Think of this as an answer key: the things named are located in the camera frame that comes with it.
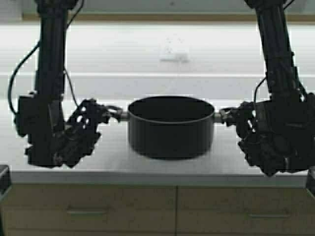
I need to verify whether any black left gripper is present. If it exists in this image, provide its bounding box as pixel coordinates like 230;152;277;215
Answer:
53;99;123;168

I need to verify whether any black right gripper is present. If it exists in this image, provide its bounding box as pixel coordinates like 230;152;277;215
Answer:
219;99;315;177

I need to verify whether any black cooking pot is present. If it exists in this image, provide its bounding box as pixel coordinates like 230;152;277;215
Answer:
121;95;221;160

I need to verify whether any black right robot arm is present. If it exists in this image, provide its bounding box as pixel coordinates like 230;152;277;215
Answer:
219;0;315;177

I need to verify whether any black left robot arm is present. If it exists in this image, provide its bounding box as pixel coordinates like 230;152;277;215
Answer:
12;0;124;168

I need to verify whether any right wooden drawer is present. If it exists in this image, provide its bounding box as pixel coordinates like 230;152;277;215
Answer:
177;187;315;236

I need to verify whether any wooden drawer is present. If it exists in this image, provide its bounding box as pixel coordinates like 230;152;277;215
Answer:
1;184;176;236
177;187;315;236

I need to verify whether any left wooden drawer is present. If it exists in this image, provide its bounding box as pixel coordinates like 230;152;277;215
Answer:
1;184;176;236

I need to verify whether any white wall outlet plate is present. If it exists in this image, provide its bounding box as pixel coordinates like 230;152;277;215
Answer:
159;37;189;63

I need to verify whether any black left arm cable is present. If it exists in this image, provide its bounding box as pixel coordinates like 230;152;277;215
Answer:
7;41;41;115

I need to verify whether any right drawer metal handle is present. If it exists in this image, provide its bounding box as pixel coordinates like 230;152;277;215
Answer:
247;212;291;219

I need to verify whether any drawer metal handle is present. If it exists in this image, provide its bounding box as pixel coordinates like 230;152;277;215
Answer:
247;212;291;219
66;208;108;216

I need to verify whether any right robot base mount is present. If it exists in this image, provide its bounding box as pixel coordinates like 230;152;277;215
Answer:
306;166;315;197

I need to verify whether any left drawer metal handle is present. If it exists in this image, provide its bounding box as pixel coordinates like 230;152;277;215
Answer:
66;208;108;216

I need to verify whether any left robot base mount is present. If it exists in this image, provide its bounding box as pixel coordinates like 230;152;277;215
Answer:
0;165;12;198

